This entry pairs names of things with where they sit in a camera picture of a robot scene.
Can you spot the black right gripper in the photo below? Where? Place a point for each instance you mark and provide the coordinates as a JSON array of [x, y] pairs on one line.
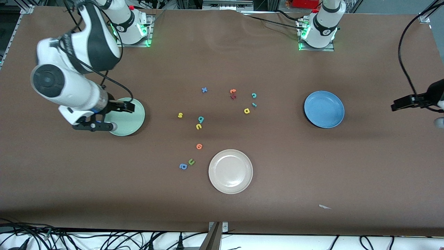
[[113, 105]]

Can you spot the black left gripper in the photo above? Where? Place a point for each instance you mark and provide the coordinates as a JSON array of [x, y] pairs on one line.
[[428, 98]]

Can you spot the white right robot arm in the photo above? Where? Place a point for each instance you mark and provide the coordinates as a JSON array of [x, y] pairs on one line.
[[79, 45]]

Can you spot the green plate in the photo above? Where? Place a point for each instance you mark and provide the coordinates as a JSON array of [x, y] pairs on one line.
[[133, 121]]

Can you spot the blue plate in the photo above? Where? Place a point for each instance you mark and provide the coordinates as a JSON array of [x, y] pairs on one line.
[[324, 109]]

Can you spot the brown table cover sheet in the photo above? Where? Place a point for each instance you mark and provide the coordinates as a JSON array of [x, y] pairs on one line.
[[312, 166]]

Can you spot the beige plate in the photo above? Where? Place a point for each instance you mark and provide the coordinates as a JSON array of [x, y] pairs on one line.
[[230, 171]]

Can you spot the white paper scrap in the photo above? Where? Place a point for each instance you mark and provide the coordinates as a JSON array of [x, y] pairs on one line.
[[324, 207]]

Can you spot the red object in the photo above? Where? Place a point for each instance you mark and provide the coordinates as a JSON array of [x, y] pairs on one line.
[[305, 3]]

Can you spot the grey metal box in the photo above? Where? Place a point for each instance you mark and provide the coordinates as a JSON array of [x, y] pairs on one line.
[[225, 4]]

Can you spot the black power plug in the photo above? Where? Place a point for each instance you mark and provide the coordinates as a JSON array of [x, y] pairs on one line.
[[180, 243]]

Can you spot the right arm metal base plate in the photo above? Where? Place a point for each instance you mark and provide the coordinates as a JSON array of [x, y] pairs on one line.
[[133, 45]]

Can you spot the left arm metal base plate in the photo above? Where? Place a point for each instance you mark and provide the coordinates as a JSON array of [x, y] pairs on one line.
[[317, 49]]

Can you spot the aluminium frame post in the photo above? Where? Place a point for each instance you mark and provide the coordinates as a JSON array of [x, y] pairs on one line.
[[215, 239]]

